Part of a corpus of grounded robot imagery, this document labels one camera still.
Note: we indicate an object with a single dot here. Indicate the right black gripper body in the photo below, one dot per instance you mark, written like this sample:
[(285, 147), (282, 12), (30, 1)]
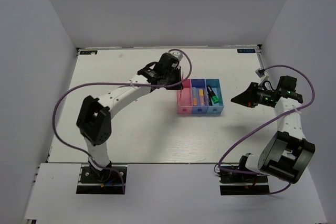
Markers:
[(264, 97)]

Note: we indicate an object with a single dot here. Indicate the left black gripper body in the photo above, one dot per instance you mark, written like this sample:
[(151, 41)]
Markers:
[(174, 76)]

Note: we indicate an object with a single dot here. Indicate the green black highlighter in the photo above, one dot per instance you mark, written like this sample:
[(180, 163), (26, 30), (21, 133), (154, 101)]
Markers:
[(214, 97)]

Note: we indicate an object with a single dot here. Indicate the orange clear highlighter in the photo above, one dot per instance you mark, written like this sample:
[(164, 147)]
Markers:
[(194, 95)]

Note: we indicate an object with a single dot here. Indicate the purple black highlighter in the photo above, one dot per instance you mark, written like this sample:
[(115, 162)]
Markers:
[(209, 100)]

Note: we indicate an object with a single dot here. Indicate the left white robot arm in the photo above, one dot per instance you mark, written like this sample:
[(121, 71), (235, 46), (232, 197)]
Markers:
[(94, 119)]

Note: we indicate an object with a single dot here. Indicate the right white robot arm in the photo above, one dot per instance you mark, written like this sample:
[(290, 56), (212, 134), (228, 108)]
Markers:
[(288, 153)]

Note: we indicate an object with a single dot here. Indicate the pink drawer box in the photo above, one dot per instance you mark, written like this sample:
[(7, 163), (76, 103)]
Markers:
[(186, 105)]

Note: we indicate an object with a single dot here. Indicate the light blue drawer box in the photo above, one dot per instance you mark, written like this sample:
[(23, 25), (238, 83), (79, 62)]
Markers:
[(215, 85)]

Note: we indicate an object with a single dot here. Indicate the right corner label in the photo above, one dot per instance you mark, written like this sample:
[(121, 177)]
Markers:
[(246, 51)]

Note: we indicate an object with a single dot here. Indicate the corner label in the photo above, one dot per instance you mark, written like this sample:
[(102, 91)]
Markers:
[(88, 52), (246, 51)]

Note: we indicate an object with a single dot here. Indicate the left corner label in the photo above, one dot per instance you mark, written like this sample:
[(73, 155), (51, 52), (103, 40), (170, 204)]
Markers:
[(88, 52)]

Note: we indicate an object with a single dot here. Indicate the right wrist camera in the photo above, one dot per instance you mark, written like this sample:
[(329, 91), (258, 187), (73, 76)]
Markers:
[(263, 75)]

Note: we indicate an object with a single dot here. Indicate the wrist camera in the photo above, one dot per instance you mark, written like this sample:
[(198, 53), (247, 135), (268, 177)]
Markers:
[(178, 55), (263, 75)]

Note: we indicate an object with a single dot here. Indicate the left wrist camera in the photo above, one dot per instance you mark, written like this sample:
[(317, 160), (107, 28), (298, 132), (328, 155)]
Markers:
[(178, 55)]

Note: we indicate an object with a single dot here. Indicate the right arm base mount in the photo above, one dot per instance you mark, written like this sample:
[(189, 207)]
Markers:
[(237, 184)]

